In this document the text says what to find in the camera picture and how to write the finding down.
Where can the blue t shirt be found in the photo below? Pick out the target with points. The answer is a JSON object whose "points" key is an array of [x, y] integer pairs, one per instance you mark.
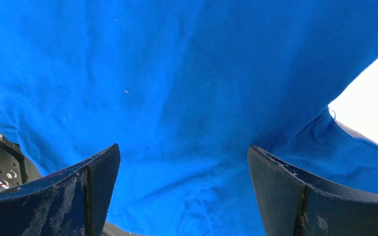
{"points": [[184, 87]]}

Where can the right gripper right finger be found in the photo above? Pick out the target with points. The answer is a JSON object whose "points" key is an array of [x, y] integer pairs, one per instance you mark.
{"points": [[294, 202]]}

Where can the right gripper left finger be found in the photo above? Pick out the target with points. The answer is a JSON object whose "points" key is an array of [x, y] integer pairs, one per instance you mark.
{"points": [[71, 202]]}

